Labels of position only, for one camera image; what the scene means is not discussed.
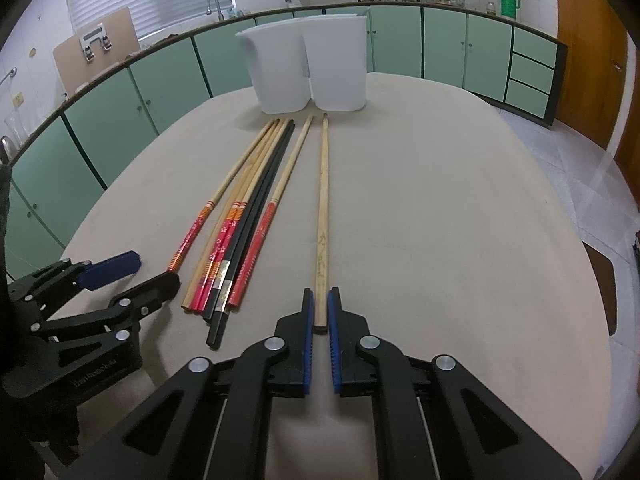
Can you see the white metal bracket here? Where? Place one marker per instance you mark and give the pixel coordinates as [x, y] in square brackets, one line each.
[95, 35]

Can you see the metal wall rail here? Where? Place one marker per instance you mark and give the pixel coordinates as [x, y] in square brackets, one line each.
[7, 76]

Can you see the small glass jar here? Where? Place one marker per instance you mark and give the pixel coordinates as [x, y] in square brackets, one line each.
[491, 8]

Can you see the green kitchen base cabinets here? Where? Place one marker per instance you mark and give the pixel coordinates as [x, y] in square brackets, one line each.
[165, 85]

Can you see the plain bamboo chopstick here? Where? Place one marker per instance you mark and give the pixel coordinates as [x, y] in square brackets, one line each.
[196, 285]

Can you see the brown wooden chair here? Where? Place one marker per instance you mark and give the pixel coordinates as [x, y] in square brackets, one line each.
[602, 280]

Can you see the cardboard sheet with clips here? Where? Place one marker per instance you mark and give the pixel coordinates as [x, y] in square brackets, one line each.
[70, 65]

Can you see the black chopstick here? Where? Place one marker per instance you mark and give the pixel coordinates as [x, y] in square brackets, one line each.
[220, 325]
[237, 245]

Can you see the steel kitchen faucet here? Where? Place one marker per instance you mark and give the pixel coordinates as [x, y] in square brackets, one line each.
[218, 10]

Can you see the yellow wall outlet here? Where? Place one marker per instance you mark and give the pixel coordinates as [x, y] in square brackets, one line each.
[17, 99]

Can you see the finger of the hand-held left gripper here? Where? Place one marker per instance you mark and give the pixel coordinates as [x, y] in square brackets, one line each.
[150, 287]
[110, 267]

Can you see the orange red striped chopstick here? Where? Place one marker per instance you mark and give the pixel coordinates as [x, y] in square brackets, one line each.
[190, 237]

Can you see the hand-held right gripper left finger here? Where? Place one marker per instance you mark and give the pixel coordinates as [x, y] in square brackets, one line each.
[309, 355]

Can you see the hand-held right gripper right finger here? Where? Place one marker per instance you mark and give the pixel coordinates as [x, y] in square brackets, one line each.
[334, 360]

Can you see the green cabinet drawer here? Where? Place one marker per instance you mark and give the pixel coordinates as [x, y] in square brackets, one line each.
[532, 74]
[527, 99]
[535, 47]

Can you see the steel kettle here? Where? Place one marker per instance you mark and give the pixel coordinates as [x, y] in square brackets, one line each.
[6, 147]

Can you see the brown wooden door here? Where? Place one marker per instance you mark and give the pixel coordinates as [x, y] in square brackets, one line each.
[585, 60]

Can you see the plain wooden engraved chopstick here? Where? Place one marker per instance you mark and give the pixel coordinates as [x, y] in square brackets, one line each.
[322, 210]

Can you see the white plastic container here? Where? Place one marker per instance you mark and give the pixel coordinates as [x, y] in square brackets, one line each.
[335, 65]
[277, 70]

